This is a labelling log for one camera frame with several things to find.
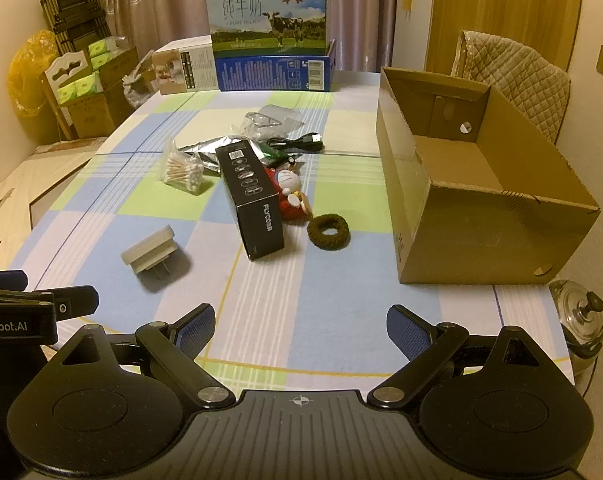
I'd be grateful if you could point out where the long black box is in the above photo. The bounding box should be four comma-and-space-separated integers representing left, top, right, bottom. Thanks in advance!
215, 142, 285, 261

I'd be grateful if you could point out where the white and brown box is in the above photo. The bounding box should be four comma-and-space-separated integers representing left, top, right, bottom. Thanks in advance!
152, 36, 220, 96

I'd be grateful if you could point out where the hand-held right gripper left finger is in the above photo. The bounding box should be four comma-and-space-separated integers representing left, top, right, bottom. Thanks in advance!
61, 302, 234, 411

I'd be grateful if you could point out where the white-topped box of green packs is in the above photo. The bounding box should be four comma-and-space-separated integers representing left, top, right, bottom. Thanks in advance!
44, 52, 118, 140

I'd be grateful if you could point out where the white plug adapter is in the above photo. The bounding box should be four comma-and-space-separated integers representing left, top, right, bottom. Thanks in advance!
121, 225, 178, 281

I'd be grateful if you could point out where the crumpled clear plastic bag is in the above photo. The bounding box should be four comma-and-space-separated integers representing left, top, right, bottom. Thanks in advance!
122, 50, 157, 109

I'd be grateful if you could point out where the yellow plastic bag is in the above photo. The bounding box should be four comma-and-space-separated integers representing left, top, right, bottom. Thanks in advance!
8, 30, 63, 144

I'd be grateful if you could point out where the wooden door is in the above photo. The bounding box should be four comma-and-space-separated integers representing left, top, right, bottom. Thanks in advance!
424, 0, 585, 74

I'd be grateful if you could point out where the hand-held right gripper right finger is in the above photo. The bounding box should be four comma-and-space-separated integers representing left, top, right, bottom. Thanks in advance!
366, 304, 552, 411

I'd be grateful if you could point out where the chair with quilted cover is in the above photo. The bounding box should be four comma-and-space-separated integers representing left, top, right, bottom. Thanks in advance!
454, 30, 573, 146

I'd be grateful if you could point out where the checked tablecloth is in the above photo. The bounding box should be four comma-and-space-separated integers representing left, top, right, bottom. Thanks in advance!
8, 70, 575, 392

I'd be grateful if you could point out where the silver foil bag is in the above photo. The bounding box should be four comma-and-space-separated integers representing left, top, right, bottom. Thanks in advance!
178, 135, 282, 174

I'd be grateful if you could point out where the beige curtain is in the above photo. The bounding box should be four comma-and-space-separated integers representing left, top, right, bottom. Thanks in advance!
98, 0, 400, 74

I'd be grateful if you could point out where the folding step ladder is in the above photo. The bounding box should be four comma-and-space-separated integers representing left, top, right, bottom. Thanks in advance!
38, 0, 105, 54

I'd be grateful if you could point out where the blue printed box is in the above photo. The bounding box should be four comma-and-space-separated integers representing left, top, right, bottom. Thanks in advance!
215, 40, 337, 93

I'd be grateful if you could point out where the red cartoon figure toy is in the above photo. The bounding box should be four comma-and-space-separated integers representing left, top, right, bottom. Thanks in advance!
264, 156, 313, 224

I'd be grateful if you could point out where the clear plastic package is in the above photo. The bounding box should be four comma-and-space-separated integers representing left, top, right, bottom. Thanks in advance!
241, 105, 303, 139

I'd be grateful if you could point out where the brown hair scrunchie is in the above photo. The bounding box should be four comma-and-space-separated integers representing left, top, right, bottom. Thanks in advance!
307, 214, 352, 250

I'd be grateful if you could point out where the black usb cable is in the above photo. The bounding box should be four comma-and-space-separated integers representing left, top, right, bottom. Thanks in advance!
261, 132, 325, 154

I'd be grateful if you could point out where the cardboard box of green packs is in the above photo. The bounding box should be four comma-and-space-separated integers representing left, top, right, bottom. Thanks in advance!
88, 37, 140, 112

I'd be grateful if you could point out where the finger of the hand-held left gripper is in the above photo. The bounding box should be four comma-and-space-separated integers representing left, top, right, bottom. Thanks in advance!
0, 285, 100, 319
0, 270, 29, 292

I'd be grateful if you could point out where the cow print milk carton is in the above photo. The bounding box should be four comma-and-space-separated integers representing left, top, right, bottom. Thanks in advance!
204, 0, 330, 57

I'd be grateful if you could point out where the large cardboard box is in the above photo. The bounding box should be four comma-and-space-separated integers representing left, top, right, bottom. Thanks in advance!
376, 66, 602, 286

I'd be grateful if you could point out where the bag of cotton swabs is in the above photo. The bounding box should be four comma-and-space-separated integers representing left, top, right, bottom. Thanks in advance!
160, 139, 215, 196

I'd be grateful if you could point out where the stainless steel kettle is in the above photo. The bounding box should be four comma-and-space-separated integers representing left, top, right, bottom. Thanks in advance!
549, 277, 603, 362

